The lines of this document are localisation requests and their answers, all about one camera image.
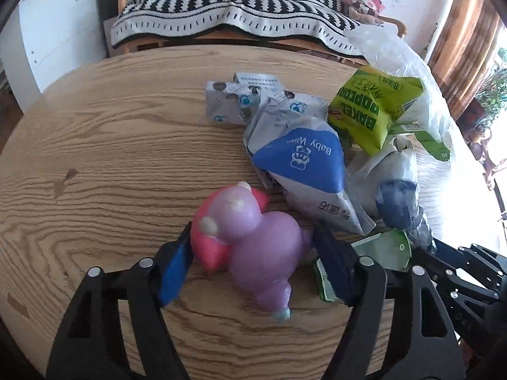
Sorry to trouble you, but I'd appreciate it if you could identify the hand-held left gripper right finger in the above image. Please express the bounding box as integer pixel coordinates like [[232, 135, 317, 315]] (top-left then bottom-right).
[[313, 225, 466, 380]]

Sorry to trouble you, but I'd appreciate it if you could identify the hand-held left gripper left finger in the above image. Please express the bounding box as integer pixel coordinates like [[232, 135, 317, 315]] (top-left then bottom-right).
[[45, 222, 195, 380]]

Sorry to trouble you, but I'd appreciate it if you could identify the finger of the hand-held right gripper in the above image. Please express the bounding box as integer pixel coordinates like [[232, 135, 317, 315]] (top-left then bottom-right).
[[459, 243, 507, 278], [412, 237, 500, 305]]

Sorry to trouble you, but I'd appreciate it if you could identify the green white carton box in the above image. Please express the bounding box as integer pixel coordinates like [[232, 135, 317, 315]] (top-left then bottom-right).
[[315, 230, 413, 301]]

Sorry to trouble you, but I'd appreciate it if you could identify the purple pink squishy toy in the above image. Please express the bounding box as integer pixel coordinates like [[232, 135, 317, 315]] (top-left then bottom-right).
[[190, 181, 313, 322]]

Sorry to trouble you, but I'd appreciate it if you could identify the white blue wrapper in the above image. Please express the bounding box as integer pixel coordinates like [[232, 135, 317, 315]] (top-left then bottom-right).
[[346, 135, 436, 246]]

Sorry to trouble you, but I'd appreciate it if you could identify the blue white wipes packet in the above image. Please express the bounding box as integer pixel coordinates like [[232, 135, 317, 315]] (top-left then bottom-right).
[[243, 94, 377, 236]]

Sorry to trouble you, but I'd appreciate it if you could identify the green popcorn bag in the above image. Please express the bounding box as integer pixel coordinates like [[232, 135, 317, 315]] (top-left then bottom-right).
[[328, 67, 426, 157]]

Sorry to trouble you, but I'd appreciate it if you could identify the grey white printed packet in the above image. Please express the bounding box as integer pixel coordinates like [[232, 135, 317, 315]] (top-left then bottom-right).
[[205, 80, 264, 127]]

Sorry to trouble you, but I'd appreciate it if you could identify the small white paper box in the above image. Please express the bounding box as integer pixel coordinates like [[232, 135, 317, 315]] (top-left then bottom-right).
[[234, 72, 284, 96]]

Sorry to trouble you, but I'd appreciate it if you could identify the white plastic bag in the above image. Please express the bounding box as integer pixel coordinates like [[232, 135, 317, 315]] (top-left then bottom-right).
[[344, 24, 456, 163]]

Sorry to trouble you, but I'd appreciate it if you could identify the green potted plant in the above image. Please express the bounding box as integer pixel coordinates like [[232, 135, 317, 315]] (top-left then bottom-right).
[[471, 47, 507, 127]]

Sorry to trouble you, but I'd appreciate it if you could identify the brown curtain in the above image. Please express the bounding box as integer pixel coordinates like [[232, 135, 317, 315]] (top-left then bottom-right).
[[426, 0, 504, 115]]

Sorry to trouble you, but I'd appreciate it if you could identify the white cabinet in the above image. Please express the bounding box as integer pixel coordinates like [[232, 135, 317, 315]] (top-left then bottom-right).
[[0, 0, 109, 113]]

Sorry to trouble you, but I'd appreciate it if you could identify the pink brown plush toy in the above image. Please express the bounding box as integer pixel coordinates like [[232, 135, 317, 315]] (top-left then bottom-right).
[[341, 0, 386, 26]]

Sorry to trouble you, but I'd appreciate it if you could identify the black white striped blanket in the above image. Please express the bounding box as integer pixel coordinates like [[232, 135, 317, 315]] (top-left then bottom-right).
[[111, 0, 381, 57]]

